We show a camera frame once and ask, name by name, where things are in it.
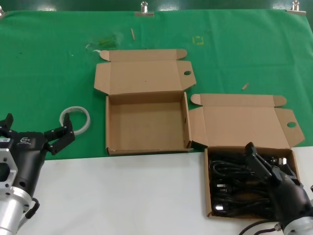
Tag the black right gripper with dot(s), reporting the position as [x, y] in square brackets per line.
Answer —
[288, 198]

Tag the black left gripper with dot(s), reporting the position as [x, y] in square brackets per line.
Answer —
[29, 156]

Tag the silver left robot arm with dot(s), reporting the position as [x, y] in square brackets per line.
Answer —
[9, 213]

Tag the open brown cardboard box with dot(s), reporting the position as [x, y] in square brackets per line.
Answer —
[244, 122]
[146, 122]

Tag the clear tape roll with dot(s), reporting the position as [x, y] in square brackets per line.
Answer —
[73, 108]

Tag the green table cloth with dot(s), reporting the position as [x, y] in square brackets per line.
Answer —
[49, 73]

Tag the short wooden chip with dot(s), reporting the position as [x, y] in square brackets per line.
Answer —
[245, 86]

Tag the thin wooden stick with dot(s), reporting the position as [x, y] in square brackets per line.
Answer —
[132, 33]

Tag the metal binder clip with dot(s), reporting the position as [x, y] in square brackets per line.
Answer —
[296, 11]
[144, 13]

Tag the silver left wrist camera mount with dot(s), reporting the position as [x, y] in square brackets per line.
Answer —
[6, 171]

